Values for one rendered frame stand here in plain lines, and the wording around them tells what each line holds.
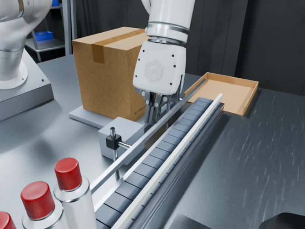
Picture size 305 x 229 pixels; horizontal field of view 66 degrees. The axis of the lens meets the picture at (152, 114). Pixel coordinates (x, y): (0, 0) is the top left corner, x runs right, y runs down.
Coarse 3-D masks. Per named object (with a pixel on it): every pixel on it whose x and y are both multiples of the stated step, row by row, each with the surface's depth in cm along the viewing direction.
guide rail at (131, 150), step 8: (168, 112) 71; (160, 120) 67; (152, 128) 63; (144, 136) 60; (136, 144) 57; (128, 152) 55; (120, 160) 52; (112, 168) 50; (104, 176) 48; (96, 184) 46
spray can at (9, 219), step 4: (0, 212) 26; (4, 212) 26; (0, 216) 26; (4, 216) 26; (8, 216) 26; (0, 220) 26; (4, 220) 26; (8, 220) 26; (12, 220) 26; (0, 224) 25; (4, 224) 25; (8, 224) 25; (12, 224) 26; (0, 228) 25; (4, 228) 25; (8, 228) 25; (12, 228) 26; (16, 228) 29; (20, 228) 30
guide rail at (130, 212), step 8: (216, 104) 88; (208, 112) 80; (200, 120) 75; (192, 128) 72; (192, 136) 71; (184, 144) 66; (176, 152) 62; (168, 160) 59; (160, 168) 57; (168, 168) 59; (160, 176) 55; (152, 184) 53; (144, 192) 50; (136, 200) 49; (144, 200) 51; (128, 208) 47; (136, 208) 48; (128, 216) 46; (120, 224) 44
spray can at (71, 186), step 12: (60, 168) 33; (72, 168) 33; (60, 180) 33; (72, 180) 33; (84, 180) 36; (60, 192) 34; (72, 192) 34; (84, 192) 34; (72, 204) 34; (84, 204) 35; (72, 216) 35; (84, 216) 36; (72, 228) 36; (84, 228) 37; (96, 228) 40
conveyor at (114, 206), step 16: (192, 112) 87; (176, 128) 78; (160, 144) 70; (176, 144) 70; (144, 160) 64; (160, 160) 64; (176, 160) 64; (128, 176) 59; (144, 176) 60; (128, 192) 55; (112, 208) 52; (112, 224) 48; (128, 224) 48
